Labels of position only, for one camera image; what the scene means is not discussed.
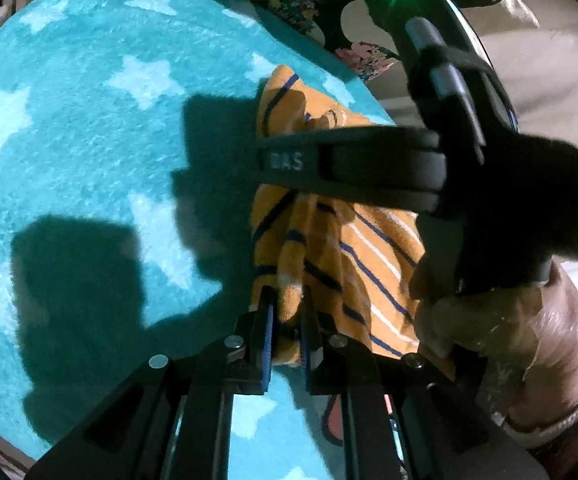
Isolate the orange striped knit sweater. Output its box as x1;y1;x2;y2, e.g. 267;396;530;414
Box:
247;64;455;380

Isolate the person's right hand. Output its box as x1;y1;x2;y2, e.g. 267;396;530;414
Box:
409;260;578;432

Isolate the turquoise cartoon fleece blanket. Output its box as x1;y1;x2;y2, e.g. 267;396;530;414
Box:
0;0;388;458

